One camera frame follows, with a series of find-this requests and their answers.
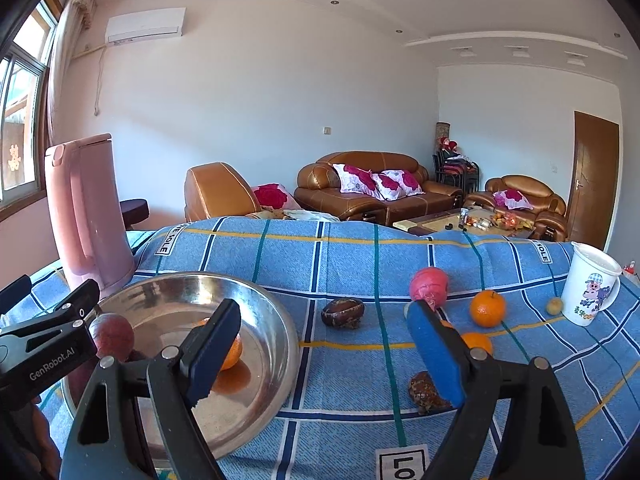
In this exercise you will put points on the pile of snacks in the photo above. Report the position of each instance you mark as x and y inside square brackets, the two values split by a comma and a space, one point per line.
[505, 220]

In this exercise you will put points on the dark round stool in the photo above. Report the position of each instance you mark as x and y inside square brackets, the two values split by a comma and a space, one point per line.
[134, 210]

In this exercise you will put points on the dark red round fruit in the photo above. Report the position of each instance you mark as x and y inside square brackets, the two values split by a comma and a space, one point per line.
[112, 335]

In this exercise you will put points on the white cartoon cup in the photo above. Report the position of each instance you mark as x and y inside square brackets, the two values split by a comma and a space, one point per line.
[590, 280]

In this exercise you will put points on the tall patterned vase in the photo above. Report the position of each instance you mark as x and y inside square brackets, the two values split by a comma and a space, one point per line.
[442, 135]

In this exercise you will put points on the brown leather armchair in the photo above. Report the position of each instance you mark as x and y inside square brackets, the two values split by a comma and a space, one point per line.
[545, 205]
[215, 190]

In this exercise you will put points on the dark purple mangosteen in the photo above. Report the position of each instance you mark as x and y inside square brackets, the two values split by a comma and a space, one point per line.
[342, 312]

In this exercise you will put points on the brown wooden door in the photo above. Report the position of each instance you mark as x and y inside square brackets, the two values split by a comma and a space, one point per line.
[592, 180]

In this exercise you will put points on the orange with stem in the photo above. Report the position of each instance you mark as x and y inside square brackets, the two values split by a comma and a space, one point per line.
[487, 310]

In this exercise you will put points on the mottled brown fruit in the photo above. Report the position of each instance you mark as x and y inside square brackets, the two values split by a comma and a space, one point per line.
[422, 390]

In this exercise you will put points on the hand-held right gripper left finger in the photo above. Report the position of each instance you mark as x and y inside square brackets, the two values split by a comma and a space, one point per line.
[215, 357]

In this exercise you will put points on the white air conditioner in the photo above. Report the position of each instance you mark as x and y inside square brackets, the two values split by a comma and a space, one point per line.
[145, 25]

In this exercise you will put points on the window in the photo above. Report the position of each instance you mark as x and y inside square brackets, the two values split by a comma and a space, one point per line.
[22, 125]

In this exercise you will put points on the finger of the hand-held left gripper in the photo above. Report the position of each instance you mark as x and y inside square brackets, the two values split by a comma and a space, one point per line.
[80, 296]
[15, 289]

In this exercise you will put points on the stacked dark chairs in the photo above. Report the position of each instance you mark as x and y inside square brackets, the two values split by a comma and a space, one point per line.
[455, 170]

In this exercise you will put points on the metal can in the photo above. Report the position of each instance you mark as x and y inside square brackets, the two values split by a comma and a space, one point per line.
[464, 216]

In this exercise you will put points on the coffee table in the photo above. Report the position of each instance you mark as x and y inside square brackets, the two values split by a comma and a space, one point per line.
[425, 222]

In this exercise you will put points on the blue plaid cloth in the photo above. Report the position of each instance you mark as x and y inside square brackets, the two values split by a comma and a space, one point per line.
[350, 270]

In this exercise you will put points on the pink electric kettle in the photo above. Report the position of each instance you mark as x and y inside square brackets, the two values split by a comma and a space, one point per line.
[85, 210]

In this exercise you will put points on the white crumpled cloth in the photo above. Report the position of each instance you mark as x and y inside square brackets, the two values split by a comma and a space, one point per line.
[310, 215]

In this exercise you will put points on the pink round fruit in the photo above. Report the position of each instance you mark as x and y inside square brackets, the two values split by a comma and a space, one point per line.
[427, 285]

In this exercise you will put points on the small yellow fruit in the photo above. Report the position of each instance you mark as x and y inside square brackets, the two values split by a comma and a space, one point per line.
[554, 306]

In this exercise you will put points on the stainless steel bowl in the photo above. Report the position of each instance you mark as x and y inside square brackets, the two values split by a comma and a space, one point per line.
[165, 310]

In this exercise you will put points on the red floral pillow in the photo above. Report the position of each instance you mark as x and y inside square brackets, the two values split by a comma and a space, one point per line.
[270, 195]
[397, 185]
[512, 200]
[355, 179]

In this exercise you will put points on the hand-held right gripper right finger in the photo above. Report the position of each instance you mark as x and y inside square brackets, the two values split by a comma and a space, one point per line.
[435, 350]

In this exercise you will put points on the brown leather sofa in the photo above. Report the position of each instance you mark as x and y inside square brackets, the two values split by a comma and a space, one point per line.
[325, 200]

